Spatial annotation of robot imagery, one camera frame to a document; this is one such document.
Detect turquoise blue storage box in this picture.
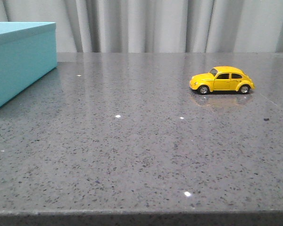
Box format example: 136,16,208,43
0,22,57,107

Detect white pleated curtain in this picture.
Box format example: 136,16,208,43
0,0,283,53

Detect yellow toy beetle car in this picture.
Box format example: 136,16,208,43
189,66,255,95

